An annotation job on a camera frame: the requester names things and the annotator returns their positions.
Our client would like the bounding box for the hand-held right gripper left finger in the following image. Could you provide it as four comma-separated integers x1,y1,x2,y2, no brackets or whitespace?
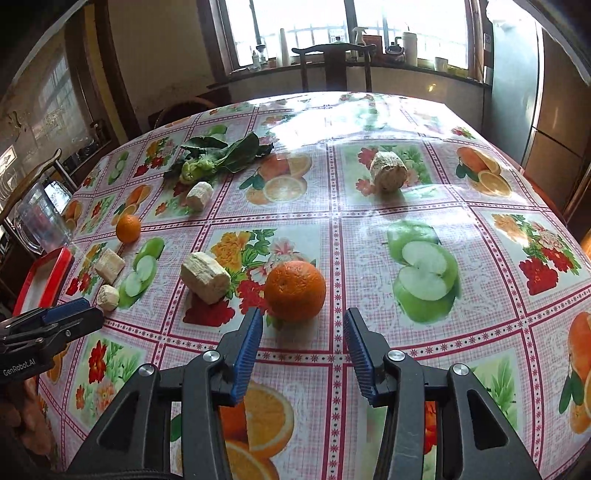
67,307,265,480

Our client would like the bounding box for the clear glass pitcher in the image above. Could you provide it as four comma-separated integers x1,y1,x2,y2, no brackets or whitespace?
13,182,74,257

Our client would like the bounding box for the glass door wooden cabinet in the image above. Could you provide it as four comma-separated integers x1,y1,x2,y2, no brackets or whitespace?
0,9,139,195

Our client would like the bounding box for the large orange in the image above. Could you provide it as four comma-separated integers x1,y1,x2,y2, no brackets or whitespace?
264,260,327,323

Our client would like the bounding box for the dark wooden chair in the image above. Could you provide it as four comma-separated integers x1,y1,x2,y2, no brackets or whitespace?
292,44,377,93

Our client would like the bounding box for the fruit print tablecloth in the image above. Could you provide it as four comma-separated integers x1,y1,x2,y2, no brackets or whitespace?
37,91,591,480

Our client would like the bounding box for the small peeled sugarcane piece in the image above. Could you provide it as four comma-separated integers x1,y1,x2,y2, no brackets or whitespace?
96,285,121,312

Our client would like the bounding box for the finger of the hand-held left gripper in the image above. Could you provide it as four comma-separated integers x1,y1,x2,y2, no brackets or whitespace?
0,307,105,352
0,298,92,331

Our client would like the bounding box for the red plastic tray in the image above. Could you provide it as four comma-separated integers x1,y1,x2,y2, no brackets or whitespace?
13,247,75,319

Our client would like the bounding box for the round back chair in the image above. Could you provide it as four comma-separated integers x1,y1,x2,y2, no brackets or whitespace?
154,83,232,130

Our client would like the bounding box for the tall grey refrigerator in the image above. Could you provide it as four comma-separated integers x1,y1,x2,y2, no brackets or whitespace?
487,4,591,217

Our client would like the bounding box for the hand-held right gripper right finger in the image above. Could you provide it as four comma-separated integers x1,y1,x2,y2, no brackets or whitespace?
342,307,543,480

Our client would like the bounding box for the brown wooden chair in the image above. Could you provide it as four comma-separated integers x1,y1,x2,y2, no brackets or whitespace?
0,148,79,241

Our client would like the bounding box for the small orange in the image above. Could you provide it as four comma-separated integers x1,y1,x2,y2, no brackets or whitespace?
115,214,142,244

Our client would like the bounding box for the leafy green vegetable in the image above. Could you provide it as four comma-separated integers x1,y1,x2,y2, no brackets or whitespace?
163,131,274,184

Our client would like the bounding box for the white thermos jug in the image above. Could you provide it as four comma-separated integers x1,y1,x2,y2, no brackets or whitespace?
403,31,419,68

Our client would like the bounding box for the thick peeled sugarcane piece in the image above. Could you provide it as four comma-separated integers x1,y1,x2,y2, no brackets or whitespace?
369,151,409,193
180,252,232,305

